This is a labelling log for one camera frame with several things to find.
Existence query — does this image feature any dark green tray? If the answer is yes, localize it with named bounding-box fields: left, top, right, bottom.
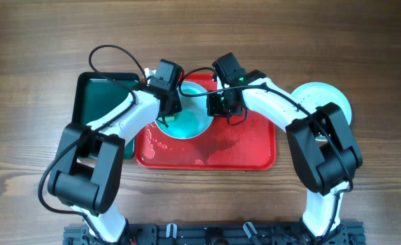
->
left=71, top=71, right=140, bottom=160

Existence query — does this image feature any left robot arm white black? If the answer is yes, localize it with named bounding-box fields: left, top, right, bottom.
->
left=37, top=83, right=182, bottom=244

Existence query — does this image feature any white plate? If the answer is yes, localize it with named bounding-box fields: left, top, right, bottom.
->
left=291, top=82, right=352, bottom=125
left=153, top=91, right=213, bottom=140

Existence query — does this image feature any red plastic tray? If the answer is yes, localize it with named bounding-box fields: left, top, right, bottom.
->
left=134, top=73, right=276, bottom=171

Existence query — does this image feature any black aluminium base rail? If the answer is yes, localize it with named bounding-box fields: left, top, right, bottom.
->
left=63, top=222, right=366, bottom=245

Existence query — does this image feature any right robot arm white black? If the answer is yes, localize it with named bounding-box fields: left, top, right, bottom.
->
left=207, top=69, right=363, bottom=244

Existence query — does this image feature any green yellow sponge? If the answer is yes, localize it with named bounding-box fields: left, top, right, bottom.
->
left=165, top=114, right=176, bottom=122

